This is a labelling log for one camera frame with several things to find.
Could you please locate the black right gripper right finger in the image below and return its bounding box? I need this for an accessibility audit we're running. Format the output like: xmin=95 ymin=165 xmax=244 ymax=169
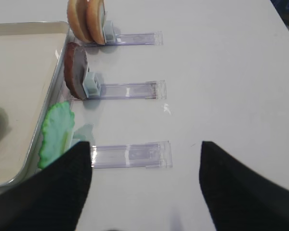
xmin=199 ymin=141 xmax=289 ymax=231

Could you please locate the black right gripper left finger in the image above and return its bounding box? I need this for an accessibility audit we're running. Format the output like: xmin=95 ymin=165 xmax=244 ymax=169
xmin=0 ymin=141 xmax=91 ymax=231

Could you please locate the green lettuce leaf standing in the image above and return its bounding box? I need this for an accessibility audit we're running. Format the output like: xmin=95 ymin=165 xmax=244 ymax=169
xmin=38 ymin=101 xmax=75 ymax=169

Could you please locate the brown meat patty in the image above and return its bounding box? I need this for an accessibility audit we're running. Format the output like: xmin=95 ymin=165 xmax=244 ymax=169
xmin=64 ymin=42 xmax=88 ymax=101

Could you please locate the right bread bun slice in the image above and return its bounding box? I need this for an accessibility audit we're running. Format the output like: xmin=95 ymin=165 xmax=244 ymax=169
xmin=86 ymin=0 xmax=106 ymax=45

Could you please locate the clear bottom rack holder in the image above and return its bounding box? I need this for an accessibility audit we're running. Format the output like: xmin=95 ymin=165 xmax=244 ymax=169
xmin=91 ymin=141 xmax=173 ymax=169

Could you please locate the clear rack holder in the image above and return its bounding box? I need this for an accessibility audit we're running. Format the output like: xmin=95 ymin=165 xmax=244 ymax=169
xmin=82 ymin=72 xmax=167 ymax=100
xmin=72 ymin=20 xmax=163 ymax=47
xmin=91 ymin=141 xmax=173 ymax=169

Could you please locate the clear middle rack holder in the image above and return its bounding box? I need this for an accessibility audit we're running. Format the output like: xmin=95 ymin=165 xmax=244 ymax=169
xmin=82 ymin=72 xmax=167 ymax=100

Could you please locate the silver metal tray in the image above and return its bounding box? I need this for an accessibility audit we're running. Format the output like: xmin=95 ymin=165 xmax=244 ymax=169
xmin=0 ymin=21 xmax=70 ymax=188

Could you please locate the clear top rack holder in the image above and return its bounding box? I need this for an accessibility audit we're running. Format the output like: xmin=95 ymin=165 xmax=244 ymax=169
xmin=72 ymin=20 xmax=163 ymax=47

